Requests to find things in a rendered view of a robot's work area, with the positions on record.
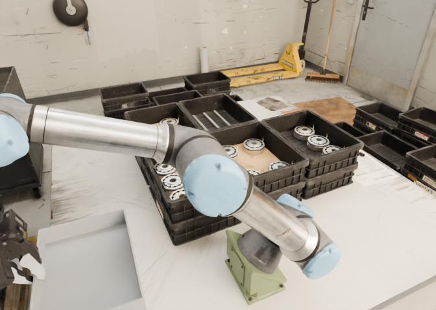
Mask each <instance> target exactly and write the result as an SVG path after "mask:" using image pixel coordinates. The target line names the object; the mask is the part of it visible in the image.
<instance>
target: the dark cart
mask: <svg viewBox="0 0 436 310"><path fill-rule="evenodd" d="M2 93H9V94H13V95H17V96H18V97H20V98H21V99H23V100H24V101H25V102H26V103H27V100H26V98H25V94H24V92H23V89H22V87H21V83H20V81H19V78H18V74H17V72H16V69H15V67H14V66H9V67H0V94H2ZM28 144H29V151H28V153H26V155H24V156H23V157H21V158H19V159H17V160H15V161H13V162H12V163H11V164H9V165H6V166H4V167H0V196H3V195H9V194H12V193H17V192H20V191H25V190H28V189H33V191H34V194H35V195H36V198H38V197H41V194H40V189H39V187H41V186H42V170H43V145H42V143H32V142H28Z"/></svg>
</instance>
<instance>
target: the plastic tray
mask: <svg viewBox="0 0 436 310"><path fill-rule="evenodd" d="M37 247H38V249H39V251H40V256H41V258H42V260H43V264H44V266H45V279H44V280H37V277H36V276H35V275H33V283H32V294H31V300H30V310H147V308H146V304H145V298H144V294H143V289H142V285H141V280H140V276H139V271H138V266H137V262H136V257H135V253H134V247H133V244H132V239H131V235H130V230H129V227H128V221H127V215H126V212H125V208H124V209H119V210H116V211H111V212H108V213H103V214H100V215H95V216H92V217H87V218H84V219H79V220H76V221H71V222H67V223H63V224H58V225H55V226H50V227H47V228H42V229H39V230H38V240H37Z"/></svg>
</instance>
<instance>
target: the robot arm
mask: <svg viewBox="0 0 436 310"><path fill-rule="evenodd" d="M28 142H32V143H42V144H47V145H57V146H62V147H72V148H77V149H87V150H96V151H102V152H111V153H117V154H126V155H132V156H141V157H147V158H154V159H155V160H156V161H157V163H162V164H167V165H170V166H172V167H174V168H175V169H176V171H177V173H178V175H179V177H180V180H181V182H182V185H183V187H184V192H185V194H186V196H187V198H188V200H189V201H190V202H191V203H192V205H193V207H194V208H195V209H196V210H197V211H199V212H201V213H202V214H204V215H207V216H211V217H217V216H218V215H220V216H222V217H229V216H231V215H233V216H234V217H235V218H237V219H239V220H240V221H241V222H244V223H245V224H246V225H248V226H250V227H251V229H250V230H248V231H246V232H245V233H243V234H242V235H241V236H240V237H239V238H238V240H237V245H238V248H239V249H240V251H241V253H242V254H243V255H244V256H245V258H246V259H247V260H248V261H249V262H250V263H251V264H253V265H254V266H255V267H256V268H258V269H259V270H261V271H262V272H265V273H268V274H272V273H273V272H274V271H275V270H276V269H277V267H278V265H279V262H280V260H281V258H282V255H284V256H285V257H286V258H288V259H289V260H291V261H292V262H294V263H296V264H297V265H298V266H299V267H300V269H301V270H302V273H303V274H305V275H306V277H307V278H309V279H311V280H316V279H319V278H321V277H323V276H325V275H327V274H328V273H329V272H331V271H332V270H333V269H334V268H335V267H336V266H337V264H338V262H339V260H340V258H341V251H340V249H339V248H338V246H337V244H336V243H335V242H333V241H332V240H331V239H330V238H329V237H328V236H327V234H326V233H325V232H324V231H323V230H322V229H321V227H320V226H319V225H318V224H317V223H316V222H315V221H314V220H313V219H312V218H314V216H315V212H314V211H313V210H311V209H310V208H309V207H307V206H306V205H305V204H303V203H302V202H301V201H299V200H297V199H296V198H294V197H292V196H291V195H288V194H283V195H281V196H280V198H279V199H278V200H276V201H275V200H273V199H272V198H271V197H270V196H268V195H267V194H266V193H264V192H263V191H262V190H261V189H259V188H258V187H256V186H255V185H254V180H253V177H252V175H251V174H250V173H249V172H248V171H247V170H246V169H245V168H244V167H242V166H241V165H240V164H238V162H236V161H235V160H234V159H233V158H231V157H230V156H229V155H228V154H227V152H226V151H225V149H224V148H223V147H222V146H221V144H220V143H219V142H218V141H217V140H216V139H215V138H214V137H213V136H212V135H210V134H209V133H207V132H204V131H202V130H198V129H196V128H191V127H187V126H181V125H174V124H171V123H163V124H161V125H160V126H156V125H149V124H145V123H137V122H133V121H126V120H122V119H114V118H110V117H103V116H99V115H92V114H88V113H80V112H73V111H69V110H62V109H58V108H50V107H46V106H39V105H34V104H27V103H26V102H25V101H24V100H23V99H21V98H20V97H18V96H17V95H13V94H9V93H2V94H0V167H4V166H6V165H9V164H11V163H12V162H13V161H15V160H17V159H19V158H21V157H23V156H24V155H26V153H28V151H29V144H28ZM6 214H8V217H7V216H6ZM16 217H17V218H18V219H19V220H20V221H21V222H22V223H23V225H21V224H20V223H19V222H18V221H17V220H16ZM20 227H21V228H22V229H23V230H24V231H26V232H27V223H26V222H25V221H24V220H23V219H22V218H21V217H20V216H19V215H18V214H16V213H15V212H14V211H13V210H12V209H9V210H7V211H6V212H3V213H2V212H1V211H0V290H1V289H4V288H5V287H7V286H8V285H10V284H11V283H18V284H32V283H33V276H29V275H28V274H26V272H25V271H23V269H22V267H25V268H28V269H29V270H30V272H31V274H34V275H35V276H36V277H37V280H44V279H45V266H44V264H43V260H42V258H41V256H40V251H39V249H38V247H37V246H36V244H35V243H34V242H32V241H28V240H26V238H23V232H22V231H21V230H20Z"/></svg>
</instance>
